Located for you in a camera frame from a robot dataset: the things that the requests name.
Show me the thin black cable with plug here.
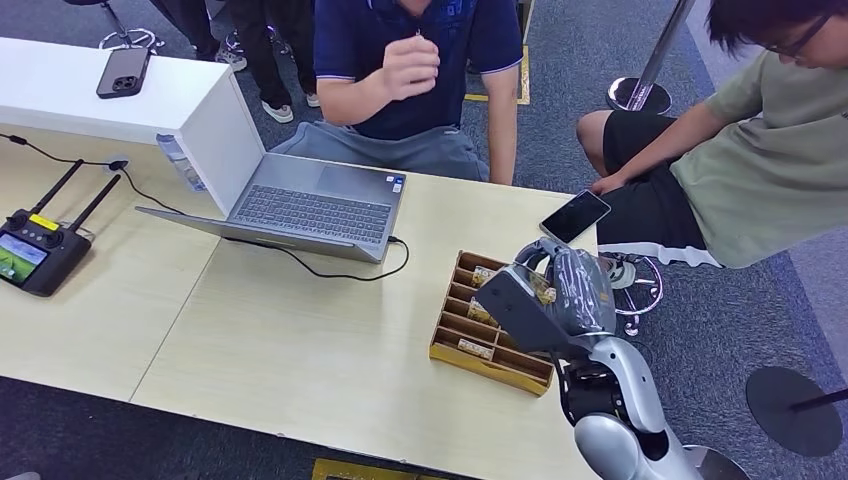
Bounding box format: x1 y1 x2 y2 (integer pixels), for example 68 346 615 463
0 132 188 217

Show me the black remote controller with antennas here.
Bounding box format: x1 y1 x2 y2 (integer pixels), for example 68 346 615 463
0 158 123 298

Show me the black laptop cable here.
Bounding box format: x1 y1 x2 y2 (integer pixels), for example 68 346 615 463
223 234 411 284

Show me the person's right hand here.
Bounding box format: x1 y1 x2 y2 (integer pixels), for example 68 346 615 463
380 35 443 103
588 172 628 197

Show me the chrome stool foot ring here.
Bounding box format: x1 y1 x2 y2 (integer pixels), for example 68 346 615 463
600 251 664 337

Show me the grey laptop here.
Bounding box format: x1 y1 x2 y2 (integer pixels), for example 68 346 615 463
135 152 407 265

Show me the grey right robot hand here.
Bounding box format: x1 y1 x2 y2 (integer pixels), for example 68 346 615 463
514 236 618 340

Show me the yellow floor plate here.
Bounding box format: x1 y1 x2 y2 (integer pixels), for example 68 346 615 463
310 457 453 480

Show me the dark smartphone with camera lenses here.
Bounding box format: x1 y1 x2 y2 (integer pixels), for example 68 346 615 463
95 46 152 101

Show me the black round stand base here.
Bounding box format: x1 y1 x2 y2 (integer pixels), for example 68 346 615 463
745 365 848 459

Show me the white box cabinet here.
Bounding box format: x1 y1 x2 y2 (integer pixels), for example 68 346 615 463
0 36 266 216

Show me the wooden slotted card box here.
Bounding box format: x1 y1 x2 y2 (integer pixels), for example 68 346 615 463
428 249 557 398

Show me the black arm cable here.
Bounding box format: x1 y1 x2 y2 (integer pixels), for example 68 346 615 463
552 357 579 427

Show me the chrome stanchion pole with base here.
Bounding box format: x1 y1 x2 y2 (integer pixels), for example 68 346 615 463
605 0 698 115

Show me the round silver base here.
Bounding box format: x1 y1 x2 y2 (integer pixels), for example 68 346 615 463
682 444 751 480

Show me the black smartphone glossy screen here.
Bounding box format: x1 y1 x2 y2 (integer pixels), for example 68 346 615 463
538 189 613 246

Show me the person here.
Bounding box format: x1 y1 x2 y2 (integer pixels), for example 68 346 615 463
215 0 322 125
575 0 848 291
148 0 221 62
271 0 525 186

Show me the chrome chair base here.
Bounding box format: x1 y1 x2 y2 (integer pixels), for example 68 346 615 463
64 0 165 53

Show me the clear plastic bottle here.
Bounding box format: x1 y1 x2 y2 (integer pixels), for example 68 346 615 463
155 133 208 194

